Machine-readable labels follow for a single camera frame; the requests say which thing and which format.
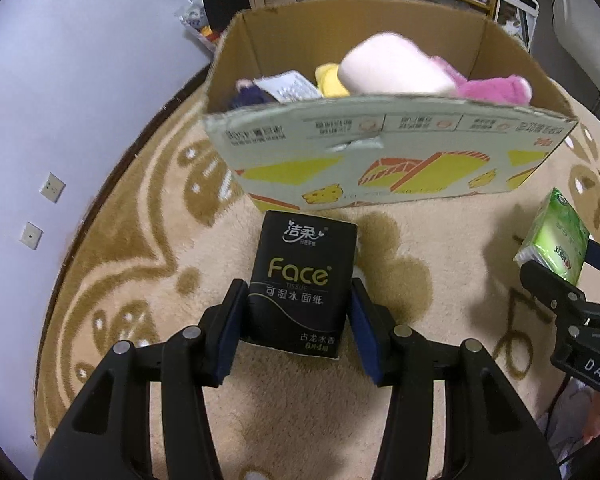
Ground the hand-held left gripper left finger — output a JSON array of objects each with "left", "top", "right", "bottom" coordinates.
[{"left": 32, "top": 278, "right": 251, "bottom": 480}]

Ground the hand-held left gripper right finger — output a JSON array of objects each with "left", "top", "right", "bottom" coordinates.
[{"left": 349, "top": 277, "right": 563, "bottom": 480}]

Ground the green tissue pack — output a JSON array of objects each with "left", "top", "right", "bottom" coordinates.
[{"left": 512, "top": 187, "right": 591, "bottom": 286}]

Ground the black tissue pack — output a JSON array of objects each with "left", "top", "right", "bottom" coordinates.
[{"left": 242, "top": 210, "right": 359, "bottom": 361}]

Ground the printed cardboard box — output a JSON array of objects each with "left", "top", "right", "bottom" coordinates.
[{"left": 202, "top": 0, "right": 580, "bottom": 212}]

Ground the magenta plush toy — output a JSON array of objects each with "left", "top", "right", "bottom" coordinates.
[{"left": 432, "top": 55, "right": 533, "bottom": 107}]

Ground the dark purple plush toy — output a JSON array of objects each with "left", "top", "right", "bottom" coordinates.
[{"left": 230, "top": 77, "right": 281, "bottom": 111}]

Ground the pale pink plush toy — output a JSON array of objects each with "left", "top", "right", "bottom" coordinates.
[{"left": 340, "top": 32, "right": 458, "bottom": 96}]

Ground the grey clothing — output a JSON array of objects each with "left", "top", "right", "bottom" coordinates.
[{"left": 542, "top": 377, "right": 600, "bottom": 463}]

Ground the beige patterned rug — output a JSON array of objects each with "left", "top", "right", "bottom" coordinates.
[{"left": 32, "top": 75, "right": 600, "bottom": 480}]

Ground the white duvet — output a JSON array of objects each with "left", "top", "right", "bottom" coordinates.
[{"left": 550, "top": 0, "right": 600, "bottom": 126}]

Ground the yellow plush toy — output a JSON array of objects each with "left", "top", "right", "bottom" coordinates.
[{"left": 314, "top": 62, "right": 352, "bottom": 98}]

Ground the clear plastic bag of toys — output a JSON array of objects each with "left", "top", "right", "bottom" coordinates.
[{"left": 175, "top": 0, "right": 221, "bottom": 53}]

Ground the white wall socket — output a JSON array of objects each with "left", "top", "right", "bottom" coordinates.
[
  {"left": 39, "top": 172, "right": 66, "bottom": 203},
  {"left": 20, "top": 221, "right": 44, "bottom": 250}
]

